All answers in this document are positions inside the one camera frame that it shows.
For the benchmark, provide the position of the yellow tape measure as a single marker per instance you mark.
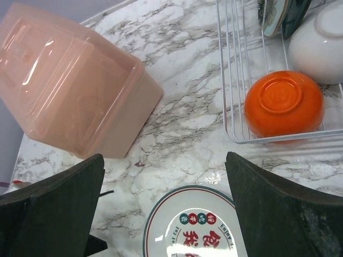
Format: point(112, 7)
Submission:
point(106, 193)

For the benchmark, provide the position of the white plate with characters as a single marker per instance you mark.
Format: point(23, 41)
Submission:
point(193, 220)

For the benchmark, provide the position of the white bowl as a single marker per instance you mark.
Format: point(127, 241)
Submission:
point(315, 48)

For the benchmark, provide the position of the orange bowl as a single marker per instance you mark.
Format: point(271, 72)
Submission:
point(284, 103)

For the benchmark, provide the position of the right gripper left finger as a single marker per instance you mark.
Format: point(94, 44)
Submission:
point(53, 217)

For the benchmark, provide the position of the light green round plate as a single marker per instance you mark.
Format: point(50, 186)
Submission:
point(271, 14)

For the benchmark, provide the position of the pink translucent storage box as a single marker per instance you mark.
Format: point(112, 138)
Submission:
point(69, 87)

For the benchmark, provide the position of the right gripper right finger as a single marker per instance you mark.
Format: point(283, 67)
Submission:
point(279, 217)

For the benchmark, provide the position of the teal square plate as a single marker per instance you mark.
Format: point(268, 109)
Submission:
point(294, 16)

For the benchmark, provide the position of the white wire dish rack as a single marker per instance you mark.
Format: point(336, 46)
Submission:
point(246, 55)

